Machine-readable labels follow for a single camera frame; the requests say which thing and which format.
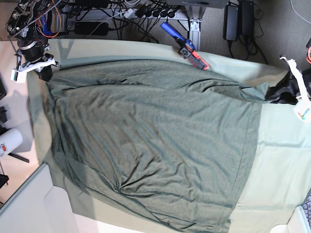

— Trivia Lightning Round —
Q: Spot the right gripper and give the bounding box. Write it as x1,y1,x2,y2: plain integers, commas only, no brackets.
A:
288,71,311,101

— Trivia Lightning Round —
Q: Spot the green T-shirt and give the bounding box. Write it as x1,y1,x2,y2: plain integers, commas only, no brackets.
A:
43,60,268,233

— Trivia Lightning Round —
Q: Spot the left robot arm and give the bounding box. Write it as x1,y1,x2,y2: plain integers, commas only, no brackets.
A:
265,39,311,105

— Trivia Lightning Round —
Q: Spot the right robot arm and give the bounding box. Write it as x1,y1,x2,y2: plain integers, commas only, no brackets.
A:
6,0,311,104

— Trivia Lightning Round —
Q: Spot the black power brick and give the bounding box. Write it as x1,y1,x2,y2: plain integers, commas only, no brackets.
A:
74,22,109,36

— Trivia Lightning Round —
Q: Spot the white paper roll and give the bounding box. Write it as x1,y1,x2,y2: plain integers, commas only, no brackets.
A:
0,128,23,158

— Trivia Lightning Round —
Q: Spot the black power adapter left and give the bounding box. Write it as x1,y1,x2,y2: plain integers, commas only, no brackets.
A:
223,5,239,41

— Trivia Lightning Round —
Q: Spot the black power adapter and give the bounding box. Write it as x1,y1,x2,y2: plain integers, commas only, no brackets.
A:
223,5,239,41
239,0,255,37

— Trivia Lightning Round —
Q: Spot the black power adapter right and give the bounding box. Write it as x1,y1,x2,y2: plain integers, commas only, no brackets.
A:
239,0,255,37

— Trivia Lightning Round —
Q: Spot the light green table cloth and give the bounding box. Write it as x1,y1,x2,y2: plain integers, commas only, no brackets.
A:
27,39,311,233

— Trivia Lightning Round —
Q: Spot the blue orange bar clamp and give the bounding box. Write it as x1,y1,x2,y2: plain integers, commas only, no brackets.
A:
160,22,209,70

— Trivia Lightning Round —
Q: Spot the aluminium table leg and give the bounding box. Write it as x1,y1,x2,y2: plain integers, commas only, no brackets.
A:
185,5,205,51

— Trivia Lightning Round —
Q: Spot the black power strip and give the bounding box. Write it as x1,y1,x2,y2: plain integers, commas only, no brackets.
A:
134,5,179,19

